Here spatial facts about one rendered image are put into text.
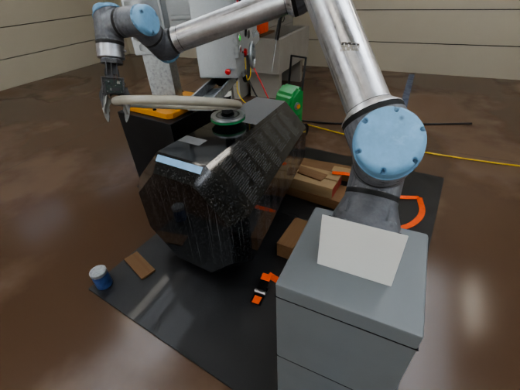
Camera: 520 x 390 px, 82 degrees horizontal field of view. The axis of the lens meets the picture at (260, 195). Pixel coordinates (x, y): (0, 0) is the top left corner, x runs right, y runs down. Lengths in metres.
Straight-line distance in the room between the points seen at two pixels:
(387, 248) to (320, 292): 0.22
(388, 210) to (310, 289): 0.31
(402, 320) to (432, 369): 0.98
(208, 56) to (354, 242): 1.28
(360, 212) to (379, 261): 0.15
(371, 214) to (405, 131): 0.25
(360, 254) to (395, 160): 0.32
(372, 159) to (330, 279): 0.41
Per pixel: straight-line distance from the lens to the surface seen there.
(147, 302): 2.05
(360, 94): 0.77
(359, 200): 0.86
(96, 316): 2.14
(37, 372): 2.11
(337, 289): 0.93
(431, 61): 6.56
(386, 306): 0.93
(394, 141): 0.70
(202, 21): 1.21
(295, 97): 3.42
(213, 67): 1.79
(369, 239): 0.86
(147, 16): 1.17
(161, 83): 2.57
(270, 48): 4.66
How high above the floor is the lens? 1.58
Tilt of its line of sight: 36 degrees down
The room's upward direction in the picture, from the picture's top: 3 degrees counter-clockwise
